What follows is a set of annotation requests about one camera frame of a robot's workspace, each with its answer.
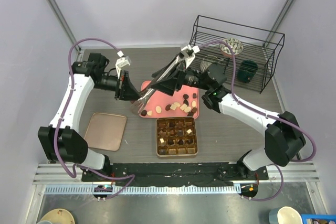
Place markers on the beige plate bottom left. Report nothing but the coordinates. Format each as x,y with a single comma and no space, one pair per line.
58,215

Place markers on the dark swirl chocolate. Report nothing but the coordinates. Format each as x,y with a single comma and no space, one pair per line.
171,142

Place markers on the metal tongs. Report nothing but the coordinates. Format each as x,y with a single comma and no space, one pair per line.
138,105

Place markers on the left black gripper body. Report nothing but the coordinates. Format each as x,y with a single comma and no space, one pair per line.
112,83

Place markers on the white bowl bottom right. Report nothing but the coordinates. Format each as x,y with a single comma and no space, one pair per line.
285,215

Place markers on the striped ceramic cup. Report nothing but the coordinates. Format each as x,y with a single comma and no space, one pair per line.
208,60

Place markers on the gold chocolate box with tray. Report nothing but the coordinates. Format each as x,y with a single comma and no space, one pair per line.
182,130

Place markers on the brown leaf chocolate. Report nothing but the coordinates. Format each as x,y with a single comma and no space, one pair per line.
168,107

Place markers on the pink plastic tray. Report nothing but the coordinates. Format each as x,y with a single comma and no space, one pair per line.
162,100

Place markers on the blue box corner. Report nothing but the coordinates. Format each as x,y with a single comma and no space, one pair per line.
318,219

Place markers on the black wire rack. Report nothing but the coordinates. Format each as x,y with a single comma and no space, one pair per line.
248,54

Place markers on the floral ceramic bowl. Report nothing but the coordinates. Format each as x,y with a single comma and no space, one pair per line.
236,46

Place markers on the dark green mug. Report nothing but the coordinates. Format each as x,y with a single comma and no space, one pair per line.
246,71

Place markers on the white oval chocolate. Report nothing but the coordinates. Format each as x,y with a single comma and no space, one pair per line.
158,109

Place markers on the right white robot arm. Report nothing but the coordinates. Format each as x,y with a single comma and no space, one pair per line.
283,138

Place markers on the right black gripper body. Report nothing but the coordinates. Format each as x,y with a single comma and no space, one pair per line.
188,77

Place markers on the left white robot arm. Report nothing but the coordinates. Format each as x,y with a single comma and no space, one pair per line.
60,140

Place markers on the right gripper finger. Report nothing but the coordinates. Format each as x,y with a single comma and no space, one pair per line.
167,85
166,71

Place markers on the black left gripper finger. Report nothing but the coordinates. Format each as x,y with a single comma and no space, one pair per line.
127,83
128,92

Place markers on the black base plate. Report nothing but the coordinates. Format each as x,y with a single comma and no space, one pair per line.
206,174

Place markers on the rose gold tin lid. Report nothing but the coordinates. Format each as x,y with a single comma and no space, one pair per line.
105,131

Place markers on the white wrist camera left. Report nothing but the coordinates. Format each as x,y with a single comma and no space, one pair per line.
121,62

